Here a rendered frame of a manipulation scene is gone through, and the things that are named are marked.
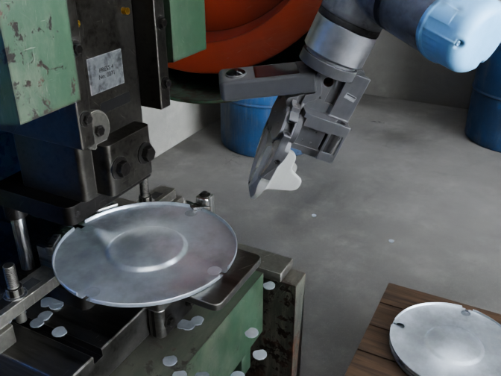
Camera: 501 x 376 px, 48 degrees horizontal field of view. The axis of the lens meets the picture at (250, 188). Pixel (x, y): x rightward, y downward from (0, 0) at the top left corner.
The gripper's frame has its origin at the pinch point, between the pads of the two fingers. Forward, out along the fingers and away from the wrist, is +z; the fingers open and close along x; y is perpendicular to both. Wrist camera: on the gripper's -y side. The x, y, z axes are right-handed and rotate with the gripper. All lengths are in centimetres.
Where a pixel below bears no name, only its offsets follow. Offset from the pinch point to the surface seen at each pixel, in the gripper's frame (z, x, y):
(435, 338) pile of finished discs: 37, 23, 64
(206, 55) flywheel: -1.5, 42.8, -5.9
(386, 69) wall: 46, 305, 152
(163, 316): 27.9, 1.7, -3.3
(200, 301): 17.0, -4.9, -1.0
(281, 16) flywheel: -15.2, 35.1, 3.0
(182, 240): 18.4, 9.6, -3.6
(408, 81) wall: 46, 295, 168
